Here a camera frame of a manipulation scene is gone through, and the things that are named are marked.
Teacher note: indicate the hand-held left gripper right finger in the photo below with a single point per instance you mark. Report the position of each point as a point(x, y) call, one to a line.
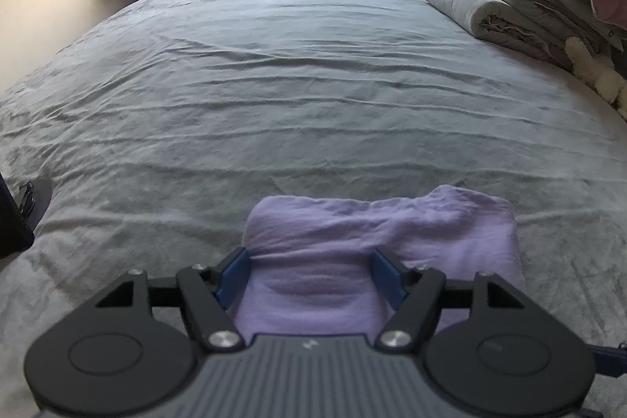
point(389, 278)

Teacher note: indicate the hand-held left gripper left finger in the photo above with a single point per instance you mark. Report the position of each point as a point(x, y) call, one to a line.
point(235, 276)

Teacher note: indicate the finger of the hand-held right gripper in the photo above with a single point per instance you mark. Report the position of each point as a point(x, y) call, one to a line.
point(610, 359)

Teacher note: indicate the lilac shirt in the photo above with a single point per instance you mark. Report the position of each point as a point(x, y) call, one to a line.
point(343, 227)

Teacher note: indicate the bed with grey sheet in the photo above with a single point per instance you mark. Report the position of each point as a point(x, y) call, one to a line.
point(294, 80)

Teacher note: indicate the black object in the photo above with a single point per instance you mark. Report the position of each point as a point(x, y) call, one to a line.
point(12, 227)

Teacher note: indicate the white plush toy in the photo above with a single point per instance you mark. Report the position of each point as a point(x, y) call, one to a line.
point(602, 80)

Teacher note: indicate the rolled grey pink quilt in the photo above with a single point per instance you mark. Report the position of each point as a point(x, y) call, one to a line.
point(465, 1)

